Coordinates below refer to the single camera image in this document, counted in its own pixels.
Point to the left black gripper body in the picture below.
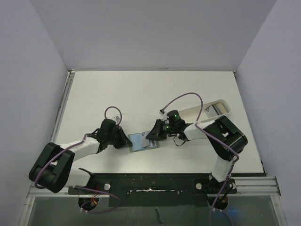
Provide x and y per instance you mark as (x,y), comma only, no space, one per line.
(112,137)

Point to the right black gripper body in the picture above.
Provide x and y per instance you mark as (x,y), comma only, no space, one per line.
(159,129)

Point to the silver credit card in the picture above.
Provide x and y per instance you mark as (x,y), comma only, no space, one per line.
(153,144)
(144,142)

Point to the green leather card holder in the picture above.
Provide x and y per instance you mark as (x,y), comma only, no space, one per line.
(136,147)

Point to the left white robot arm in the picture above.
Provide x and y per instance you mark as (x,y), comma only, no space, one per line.
(53,168)

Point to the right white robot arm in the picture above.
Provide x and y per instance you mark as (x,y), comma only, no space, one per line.
(226,139)

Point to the stack of credit cards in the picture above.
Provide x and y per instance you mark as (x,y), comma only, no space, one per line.
(216,109)

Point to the white plastic tray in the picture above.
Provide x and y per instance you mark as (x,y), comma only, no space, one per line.
(190,114)

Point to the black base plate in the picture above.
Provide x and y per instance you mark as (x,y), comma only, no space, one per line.
(157,190)

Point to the aluminium frame rail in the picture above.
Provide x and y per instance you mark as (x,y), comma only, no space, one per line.
(139,98)

